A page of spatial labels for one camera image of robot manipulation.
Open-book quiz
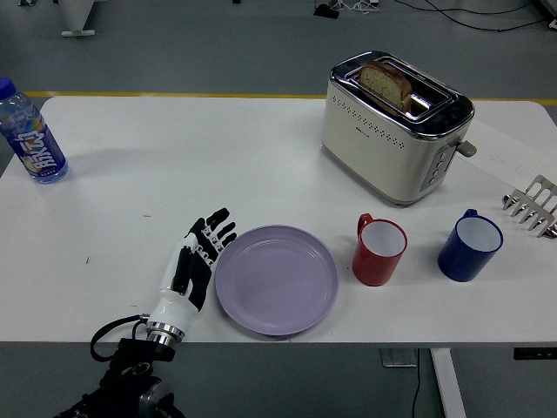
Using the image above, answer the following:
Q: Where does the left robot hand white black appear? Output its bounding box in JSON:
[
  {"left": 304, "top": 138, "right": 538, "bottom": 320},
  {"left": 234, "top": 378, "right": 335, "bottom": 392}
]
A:
[{"left": 146, "top": 207, "right": 238, "bottom": 334}]

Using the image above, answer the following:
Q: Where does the purple plate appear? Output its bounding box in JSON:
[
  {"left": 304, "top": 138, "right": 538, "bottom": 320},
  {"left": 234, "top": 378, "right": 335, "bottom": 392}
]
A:
[{"left": 214, "top": 224, "right": 340, "bottom": 338}]

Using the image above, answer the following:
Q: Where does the red mug white inside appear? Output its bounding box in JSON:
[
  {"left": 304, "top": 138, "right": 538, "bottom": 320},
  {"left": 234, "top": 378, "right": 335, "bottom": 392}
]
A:
[{"left": 352, "top": 212, "right": 409, "bottom": 287}]

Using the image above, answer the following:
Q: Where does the blue labelled drink bottle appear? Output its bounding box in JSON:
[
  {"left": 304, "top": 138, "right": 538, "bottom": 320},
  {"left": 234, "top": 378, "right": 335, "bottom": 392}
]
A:
[{"left": 0, "top": 77, "right": 70, "bottom": 185}]

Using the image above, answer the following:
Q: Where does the cream silver toaster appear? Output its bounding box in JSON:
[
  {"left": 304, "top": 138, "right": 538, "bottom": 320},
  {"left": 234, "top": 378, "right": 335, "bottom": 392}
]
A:
[{"left": 320, "top": 51, "right": 478, "bottom": 208}]

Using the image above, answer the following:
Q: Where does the brown bread slice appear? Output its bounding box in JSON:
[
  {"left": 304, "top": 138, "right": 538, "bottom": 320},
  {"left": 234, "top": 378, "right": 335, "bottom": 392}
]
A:
[{"left": 357, "top": 60, "right": 413, "bottom": 112}]

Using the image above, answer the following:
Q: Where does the blue mug white inside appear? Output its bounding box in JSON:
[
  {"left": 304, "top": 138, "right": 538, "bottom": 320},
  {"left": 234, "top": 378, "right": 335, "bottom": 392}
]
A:
[{"left": 437, "top": 208, "right": 505, "bottom": 284}]

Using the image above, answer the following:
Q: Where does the white furniture foot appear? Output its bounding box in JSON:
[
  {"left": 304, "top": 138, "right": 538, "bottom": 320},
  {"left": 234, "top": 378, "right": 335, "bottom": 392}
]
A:
[{"left": 59, "top": 0, "right": 97, "bottom": 37}]

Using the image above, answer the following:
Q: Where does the white table leg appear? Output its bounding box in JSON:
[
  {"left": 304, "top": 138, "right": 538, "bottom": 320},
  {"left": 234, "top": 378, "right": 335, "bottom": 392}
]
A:
[{"left": 430, "top": 347, "right": 467, "bottom": 418}]

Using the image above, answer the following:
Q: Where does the black power adapter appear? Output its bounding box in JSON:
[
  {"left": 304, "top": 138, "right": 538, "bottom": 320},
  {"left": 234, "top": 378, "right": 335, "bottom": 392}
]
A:
[{"left": 312, "top": 3, "right": 341, "bottom": 20}]

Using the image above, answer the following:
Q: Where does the white paper sheet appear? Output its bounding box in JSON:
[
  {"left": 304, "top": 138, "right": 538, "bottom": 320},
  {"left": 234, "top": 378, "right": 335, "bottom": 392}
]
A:
[{"left": 453, "top": 118, "right": 557, "bottom": 189}]

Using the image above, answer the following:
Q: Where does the silver metal toast rack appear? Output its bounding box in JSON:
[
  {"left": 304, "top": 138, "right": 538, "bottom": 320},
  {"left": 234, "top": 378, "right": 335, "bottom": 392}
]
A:
[{"left": 501, "top": 174, "right": 557, "bottom": 239}]

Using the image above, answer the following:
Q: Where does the black table control panel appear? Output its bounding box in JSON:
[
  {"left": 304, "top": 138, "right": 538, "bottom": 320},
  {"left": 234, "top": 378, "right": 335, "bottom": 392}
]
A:
[{"left": 513, "top": 347, "right": 557, "bottom": 361}]

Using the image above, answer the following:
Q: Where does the grey under-table bracket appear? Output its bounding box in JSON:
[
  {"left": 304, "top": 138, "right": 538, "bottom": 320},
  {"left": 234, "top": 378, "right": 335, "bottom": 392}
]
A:
[{"left": 379, "top": 348, "right": 419, "bottom": 369}]

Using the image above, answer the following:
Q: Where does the black cable under table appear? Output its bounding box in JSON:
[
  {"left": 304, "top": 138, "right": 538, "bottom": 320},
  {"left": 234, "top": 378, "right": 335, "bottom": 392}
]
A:
[{"left": 411, "top": 367, "right": 422, "bottom": 418}]

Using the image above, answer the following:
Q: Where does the white cable bundle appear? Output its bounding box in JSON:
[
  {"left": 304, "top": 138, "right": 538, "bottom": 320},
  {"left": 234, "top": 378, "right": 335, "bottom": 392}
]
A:
[{"left": 337, "top": 0, "right": 380, "bottom": 13}]

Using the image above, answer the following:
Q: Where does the long black floor cable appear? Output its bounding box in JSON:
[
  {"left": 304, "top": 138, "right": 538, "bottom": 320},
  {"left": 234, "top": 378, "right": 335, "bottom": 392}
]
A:
[{"left": 391, "top": 0, "right": 557, "bottom": 33}]

